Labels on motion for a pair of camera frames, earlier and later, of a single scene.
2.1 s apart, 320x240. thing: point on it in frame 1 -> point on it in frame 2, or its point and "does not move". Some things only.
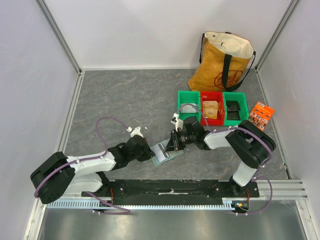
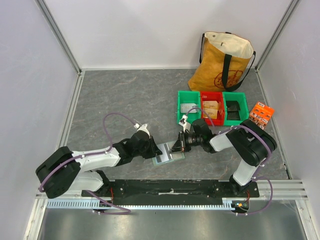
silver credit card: x=159 y=152 does not move
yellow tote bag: x=225 y=59 does not move
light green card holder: x=162 y=154 -> x=176 y=156
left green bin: x=189 y=104 does not move
